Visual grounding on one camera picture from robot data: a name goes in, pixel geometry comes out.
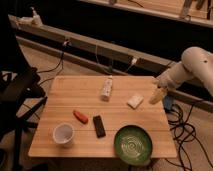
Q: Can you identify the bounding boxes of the blue box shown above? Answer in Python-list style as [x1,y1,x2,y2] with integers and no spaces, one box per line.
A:
[163,96,173,111]

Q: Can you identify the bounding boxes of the white plug black cable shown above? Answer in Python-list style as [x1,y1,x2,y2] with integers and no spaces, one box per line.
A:
[36,39,72,86]

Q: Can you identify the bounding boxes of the wooden table board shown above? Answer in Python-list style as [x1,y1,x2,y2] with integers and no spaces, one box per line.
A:
[29,76,177,158]

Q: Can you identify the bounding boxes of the orange carrot toy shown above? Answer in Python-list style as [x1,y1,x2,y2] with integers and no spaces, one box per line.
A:
[73,110,88,124]

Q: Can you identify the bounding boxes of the black floor cables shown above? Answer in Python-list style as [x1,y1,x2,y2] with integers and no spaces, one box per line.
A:
[164,99,213,171]

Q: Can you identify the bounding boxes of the black rectangular bar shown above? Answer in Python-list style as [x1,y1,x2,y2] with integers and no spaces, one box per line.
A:
[93,116,106,138]

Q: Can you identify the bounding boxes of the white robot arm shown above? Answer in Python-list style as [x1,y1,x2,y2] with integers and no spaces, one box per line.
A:
[149,47,213,104]

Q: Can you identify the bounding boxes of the black chair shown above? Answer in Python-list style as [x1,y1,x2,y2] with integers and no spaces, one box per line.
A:
[0,68,47,171]

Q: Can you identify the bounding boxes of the white spray bottle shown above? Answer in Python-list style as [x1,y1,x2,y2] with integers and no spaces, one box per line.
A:
[31,7,43,27]

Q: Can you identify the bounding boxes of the white plug with cable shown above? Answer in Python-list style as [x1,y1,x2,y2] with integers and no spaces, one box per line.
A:
[124,57,138,73]

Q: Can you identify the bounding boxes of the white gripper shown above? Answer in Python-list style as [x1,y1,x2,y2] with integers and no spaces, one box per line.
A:
[149,75,174,104]

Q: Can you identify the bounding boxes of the white sponge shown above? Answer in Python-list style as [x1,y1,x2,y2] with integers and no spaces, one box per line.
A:
[127,94,143,109]

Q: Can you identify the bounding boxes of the white tube bottle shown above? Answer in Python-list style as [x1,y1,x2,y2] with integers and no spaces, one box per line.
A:
[101,76,113,101]

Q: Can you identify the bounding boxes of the green ceramic plate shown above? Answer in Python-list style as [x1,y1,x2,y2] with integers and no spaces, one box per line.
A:
[114,125,153,166]

